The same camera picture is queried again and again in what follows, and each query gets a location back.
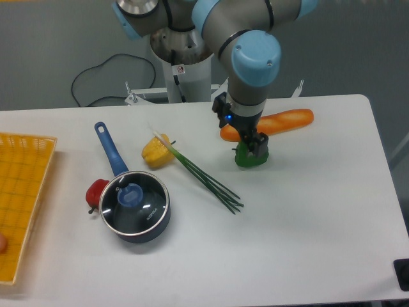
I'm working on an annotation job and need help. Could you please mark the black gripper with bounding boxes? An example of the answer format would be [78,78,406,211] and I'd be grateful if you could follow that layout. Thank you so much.
[212,92,268,158]

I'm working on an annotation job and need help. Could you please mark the glass lid blue knob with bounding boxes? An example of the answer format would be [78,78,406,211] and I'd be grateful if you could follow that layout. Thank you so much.
[99,171,169,237]

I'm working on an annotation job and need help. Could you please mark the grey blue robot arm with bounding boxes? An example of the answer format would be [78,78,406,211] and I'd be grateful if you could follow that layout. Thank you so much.
[112,1,318,158]

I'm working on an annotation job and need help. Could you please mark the green bell pepper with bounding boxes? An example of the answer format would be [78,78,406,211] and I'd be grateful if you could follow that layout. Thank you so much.
[235,143,269,168]

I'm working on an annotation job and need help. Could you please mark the orange baguette bread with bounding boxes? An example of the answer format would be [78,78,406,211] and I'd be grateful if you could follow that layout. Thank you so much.
[219,109,314,142]

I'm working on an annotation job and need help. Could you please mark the green onion stalks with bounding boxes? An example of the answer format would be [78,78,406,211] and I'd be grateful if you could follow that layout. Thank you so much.
[153,130,244,214]

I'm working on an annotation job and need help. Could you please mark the yellow bell pepper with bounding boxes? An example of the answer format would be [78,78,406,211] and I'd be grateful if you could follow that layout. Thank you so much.
[141,137,175,169]

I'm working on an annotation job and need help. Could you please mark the red bell pepper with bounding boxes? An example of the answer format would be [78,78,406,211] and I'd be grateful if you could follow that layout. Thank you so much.
[85,179,109,214]

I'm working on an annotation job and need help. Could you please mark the black object at table edge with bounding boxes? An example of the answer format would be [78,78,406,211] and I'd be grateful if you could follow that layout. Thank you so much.
[393,258,409,292]

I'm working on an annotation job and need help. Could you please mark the yellow wicker basket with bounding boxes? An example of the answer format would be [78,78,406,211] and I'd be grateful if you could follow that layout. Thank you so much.
[1,132,57,285]

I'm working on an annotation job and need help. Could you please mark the blue saucepan with handle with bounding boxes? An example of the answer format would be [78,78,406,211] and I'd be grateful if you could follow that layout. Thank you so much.
[94,122,172,244]

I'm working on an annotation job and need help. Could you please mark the black cable on floor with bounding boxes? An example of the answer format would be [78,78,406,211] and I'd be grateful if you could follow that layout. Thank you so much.
[70,52,157,107]

